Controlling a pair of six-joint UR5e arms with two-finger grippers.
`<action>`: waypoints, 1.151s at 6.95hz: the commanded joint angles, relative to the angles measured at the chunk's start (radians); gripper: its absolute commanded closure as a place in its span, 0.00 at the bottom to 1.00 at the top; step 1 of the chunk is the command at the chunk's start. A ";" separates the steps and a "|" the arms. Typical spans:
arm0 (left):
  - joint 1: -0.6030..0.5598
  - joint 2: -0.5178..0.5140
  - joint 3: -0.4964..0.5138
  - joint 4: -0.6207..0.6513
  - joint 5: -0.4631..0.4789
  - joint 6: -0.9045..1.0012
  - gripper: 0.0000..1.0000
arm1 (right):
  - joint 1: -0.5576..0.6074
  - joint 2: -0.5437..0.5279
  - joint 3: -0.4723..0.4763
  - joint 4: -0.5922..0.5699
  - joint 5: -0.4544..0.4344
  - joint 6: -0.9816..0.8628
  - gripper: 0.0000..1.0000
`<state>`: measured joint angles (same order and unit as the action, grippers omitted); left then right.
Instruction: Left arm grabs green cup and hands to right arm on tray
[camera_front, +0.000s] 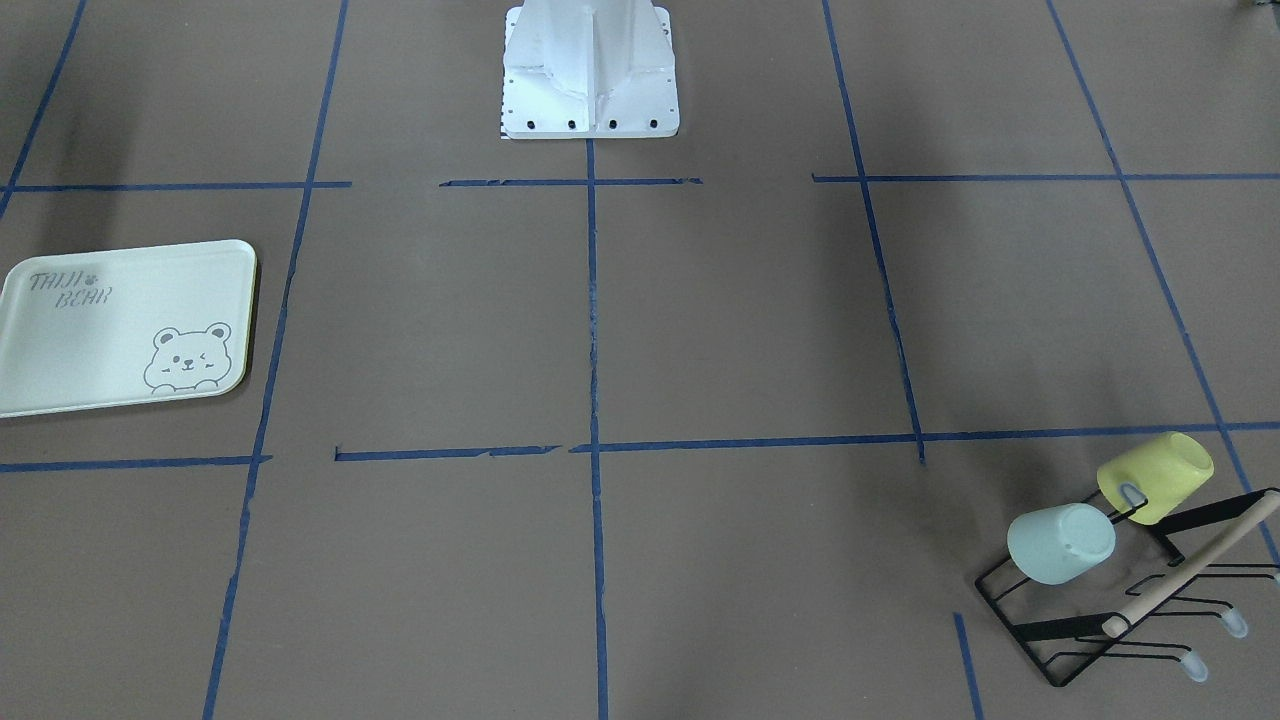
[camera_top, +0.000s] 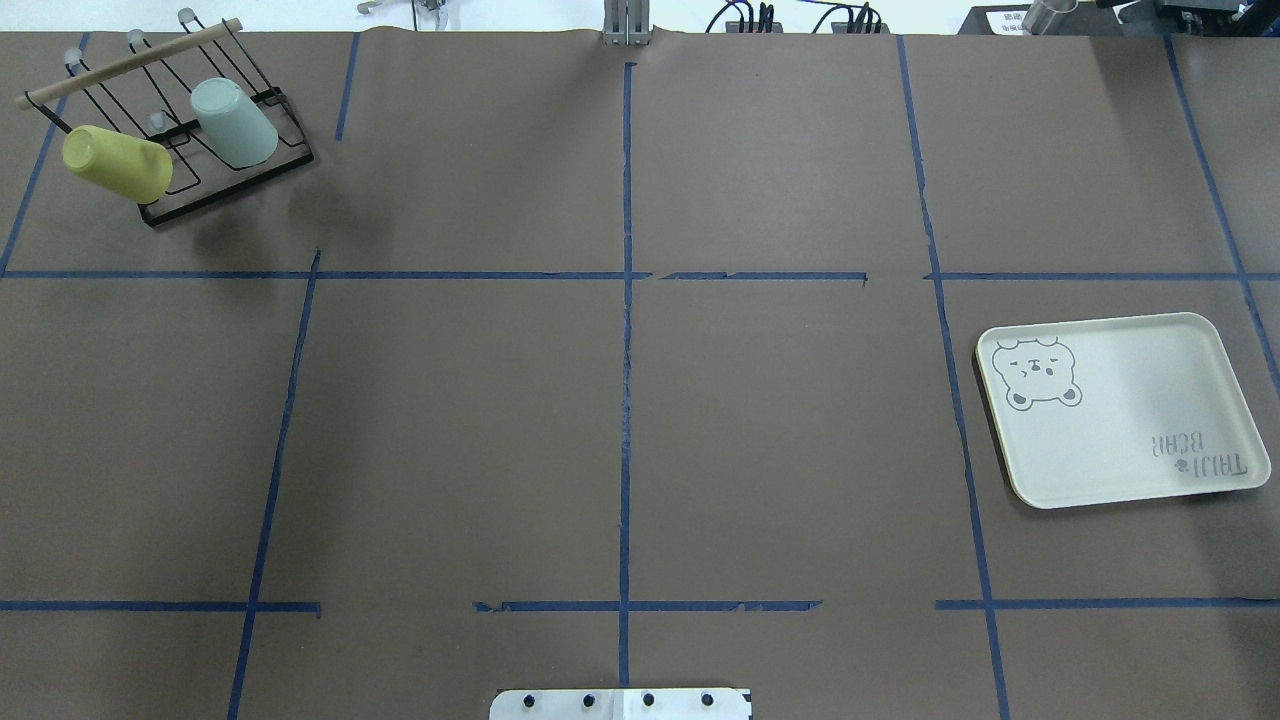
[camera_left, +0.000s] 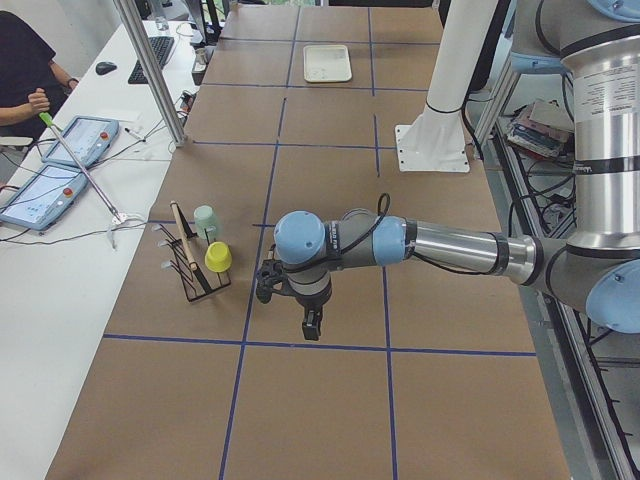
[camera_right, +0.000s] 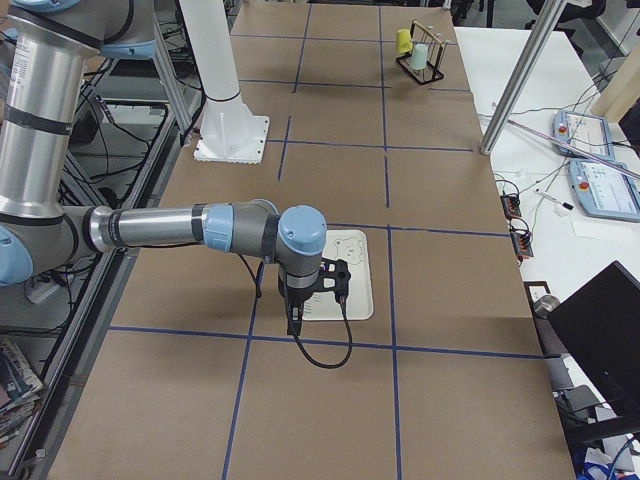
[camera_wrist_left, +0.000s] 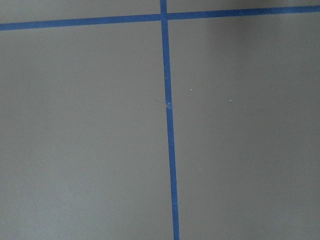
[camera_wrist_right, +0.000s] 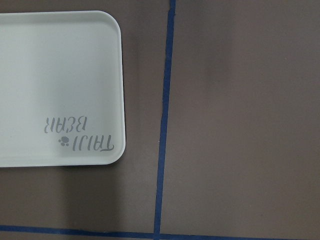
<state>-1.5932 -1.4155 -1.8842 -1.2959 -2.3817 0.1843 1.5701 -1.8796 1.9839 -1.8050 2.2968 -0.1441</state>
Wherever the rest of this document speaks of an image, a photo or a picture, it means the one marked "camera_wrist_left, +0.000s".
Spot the blue tape line crosswise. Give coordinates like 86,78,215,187
0,5,320,31

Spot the blue tape line lengthwise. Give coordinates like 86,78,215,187
160,0,180,240

